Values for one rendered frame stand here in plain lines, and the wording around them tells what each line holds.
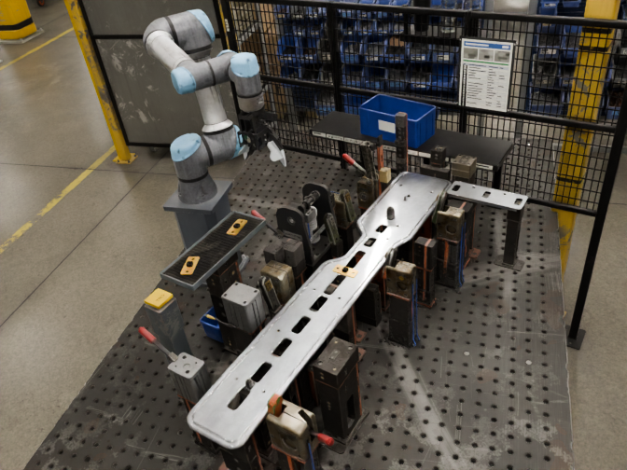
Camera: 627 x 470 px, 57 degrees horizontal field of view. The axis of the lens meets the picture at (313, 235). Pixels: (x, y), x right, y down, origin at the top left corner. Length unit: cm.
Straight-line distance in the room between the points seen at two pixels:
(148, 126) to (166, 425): 325
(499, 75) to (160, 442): 186
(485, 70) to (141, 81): 291
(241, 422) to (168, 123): 350
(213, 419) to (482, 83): 170
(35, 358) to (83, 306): 42
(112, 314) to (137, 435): 165
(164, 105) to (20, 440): 263
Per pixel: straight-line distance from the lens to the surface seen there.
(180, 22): 210
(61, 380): 337
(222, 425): 159
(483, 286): 234
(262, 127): 177
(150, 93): 473
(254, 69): 169
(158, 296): 175
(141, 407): 211
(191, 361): 167
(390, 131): 258
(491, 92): 256
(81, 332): 358
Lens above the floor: 226
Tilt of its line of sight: 37 degrees down
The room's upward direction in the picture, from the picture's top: 7 degrees counter-clockwise
